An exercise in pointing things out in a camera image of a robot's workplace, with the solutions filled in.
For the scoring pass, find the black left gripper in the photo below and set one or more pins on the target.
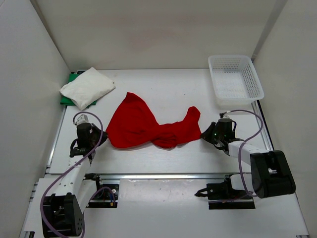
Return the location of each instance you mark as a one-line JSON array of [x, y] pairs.
[[104, 137]]

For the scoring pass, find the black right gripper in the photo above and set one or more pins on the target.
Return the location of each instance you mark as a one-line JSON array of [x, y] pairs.
[[207, 135]]

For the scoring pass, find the red t shirt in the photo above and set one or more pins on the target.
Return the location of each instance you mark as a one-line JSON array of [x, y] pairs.
[[133, 124]]

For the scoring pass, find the white t shirt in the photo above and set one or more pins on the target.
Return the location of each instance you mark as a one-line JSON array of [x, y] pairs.
[[87, 88]]

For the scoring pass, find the green t shirt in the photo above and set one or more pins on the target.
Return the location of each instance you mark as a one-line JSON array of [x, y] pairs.
[[65, 100]]

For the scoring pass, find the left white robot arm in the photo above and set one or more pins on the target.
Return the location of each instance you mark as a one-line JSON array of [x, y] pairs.
[[63, 210]]

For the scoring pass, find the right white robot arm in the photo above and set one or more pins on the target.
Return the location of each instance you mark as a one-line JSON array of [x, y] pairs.
[[270, 172]]

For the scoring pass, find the white plastic basket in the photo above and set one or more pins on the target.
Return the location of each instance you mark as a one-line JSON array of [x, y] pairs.
[[235, 80]]

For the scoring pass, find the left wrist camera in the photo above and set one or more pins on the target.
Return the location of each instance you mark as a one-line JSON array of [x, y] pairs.
[[83, 118]]

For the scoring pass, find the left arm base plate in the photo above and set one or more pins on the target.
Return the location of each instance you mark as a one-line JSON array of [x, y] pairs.
[[108, 196]]

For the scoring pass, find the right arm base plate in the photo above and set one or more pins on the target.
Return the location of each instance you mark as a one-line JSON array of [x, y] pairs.
[[222, 196]]

